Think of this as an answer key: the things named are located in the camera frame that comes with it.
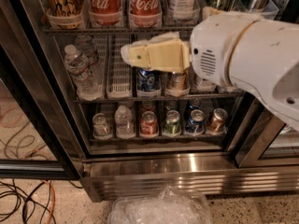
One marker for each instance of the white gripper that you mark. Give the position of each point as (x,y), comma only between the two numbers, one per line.
(218,44)

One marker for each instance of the tea bottle blue white label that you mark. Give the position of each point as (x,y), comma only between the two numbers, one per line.
(181,10)

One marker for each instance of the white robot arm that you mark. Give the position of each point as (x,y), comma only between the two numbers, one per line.
(265,63)

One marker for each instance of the copper can middle shelf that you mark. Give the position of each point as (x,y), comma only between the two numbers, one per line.
(177,81)

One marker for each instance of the copper can shelf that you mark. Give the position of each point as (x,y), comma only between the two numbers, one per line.
(217,120)
(177,81)

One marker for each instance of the right Coca-Cola can top shelf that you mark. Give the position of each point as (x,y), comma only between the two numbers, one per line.
(145,13)

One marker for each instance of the coca-cola can shelf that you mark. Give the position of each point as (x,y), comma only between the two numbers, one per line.
(145,13)
(106,12)

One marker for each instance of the tea bottle middle shelf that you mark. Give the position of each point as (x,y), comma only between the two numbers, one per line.
(202,84)

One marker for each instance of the left Coca-Cola can top shelf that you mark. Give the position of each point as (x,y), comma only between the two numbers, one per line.
(106,12)

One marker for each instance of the green can bottom shelf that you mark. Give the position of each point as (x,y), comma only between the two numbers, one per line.
(172,122)

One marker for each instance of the copper can bottom shelf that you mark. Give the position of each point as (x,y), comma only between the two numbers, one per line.
(217,120)

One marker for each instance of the rear clear water bottle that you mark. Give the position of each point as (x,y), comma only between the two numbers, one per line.
(86,44)

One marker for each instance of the clear water bottle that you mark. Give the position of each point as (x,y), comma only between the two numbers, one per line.
(78,67)
(86,44)

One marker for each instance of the small water bottle bottom shelf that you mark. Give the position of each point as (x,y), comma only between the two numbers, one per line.
(124,121)

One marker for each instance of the front clear water bottle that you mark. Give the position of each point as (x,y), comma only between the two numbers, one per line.
(78,67)

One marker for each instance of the gold can top shelf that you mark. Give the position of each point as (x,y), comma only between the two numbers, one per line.
(64,13)

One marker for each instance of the silver can bottom shelf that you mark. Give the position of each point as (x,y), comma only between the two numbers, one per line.
(101,126)

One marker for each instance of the stainless steel fridge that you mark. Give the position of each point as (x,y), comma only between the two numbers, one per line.
(254,152)

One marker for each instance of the front blue Pepsi can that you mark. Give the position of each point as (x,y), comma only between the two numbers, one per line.
(147,80)

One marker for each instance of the blue pepsi can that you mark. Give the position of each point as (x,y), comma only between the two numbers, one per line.
(195,122)
(147,80)

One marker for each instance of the rear blue can bottom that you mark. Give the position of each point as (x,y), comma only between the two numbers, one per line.
(194,103)

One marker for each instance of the rear green can bottom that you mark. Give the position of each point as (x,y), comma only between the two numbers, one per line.
(171,105)

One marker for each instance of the rear red can bottom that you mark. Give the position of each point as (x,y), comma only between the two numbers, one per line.
(148,106)

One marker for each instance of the blue Pepsi can bottom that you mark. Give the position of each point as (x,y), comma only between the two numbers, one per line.
(195,122)

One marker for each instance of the red Coca-Cola can bottom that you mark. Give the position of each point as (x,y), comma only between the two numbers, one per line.
(148,123)

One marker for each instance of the clear plastic bag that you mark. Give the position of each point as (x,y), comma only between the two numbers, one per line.
(170,206)

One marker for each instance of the left glass sliding door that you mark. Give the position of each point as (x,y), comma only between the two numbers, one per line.
(18,125)

